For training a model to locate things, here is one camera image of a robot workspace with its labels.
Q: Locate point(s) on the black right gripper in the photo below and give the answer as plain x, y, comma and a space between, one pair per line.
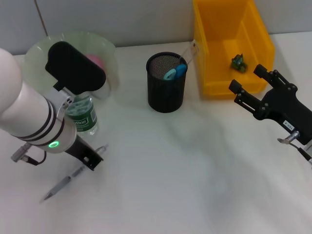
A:
285, 107

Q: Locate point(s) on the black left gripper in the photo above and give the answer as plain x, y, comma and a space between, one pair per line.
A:
78, 151

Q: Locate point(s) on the green plastic wrapper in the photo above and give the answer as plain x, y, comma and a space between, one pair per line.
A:
239, 64

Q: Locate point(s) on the silver pen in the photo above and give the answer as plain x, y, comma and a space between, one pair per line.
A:
61, 185

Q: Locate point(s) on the clear green-label water bottle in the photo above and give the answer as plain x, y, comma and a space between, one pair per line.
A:
85, 117

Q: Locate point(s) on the clear plastic ruler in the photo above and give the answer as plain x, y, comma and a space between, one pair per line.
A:
191, 51

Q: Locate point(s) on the blue scissors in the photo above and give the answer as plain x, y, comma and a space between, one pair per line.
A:
179, 70

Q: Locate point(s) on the pink peach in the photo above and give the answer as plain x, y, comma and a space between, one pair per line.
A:
96, 61

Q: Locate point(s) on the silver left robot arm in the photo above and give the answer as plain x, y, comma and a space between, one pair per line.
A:
29, 109

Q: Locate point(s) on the black mesh pen holder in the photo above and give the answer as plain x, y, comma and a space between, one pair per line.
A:
165, 97

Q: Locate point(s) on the pale green wavy fruit plate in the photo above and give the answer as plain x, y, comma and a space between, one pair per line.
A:
36, 58

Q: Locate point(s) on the yellow plastic bin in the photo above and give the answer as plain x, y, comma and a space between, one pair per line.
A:
219, 73

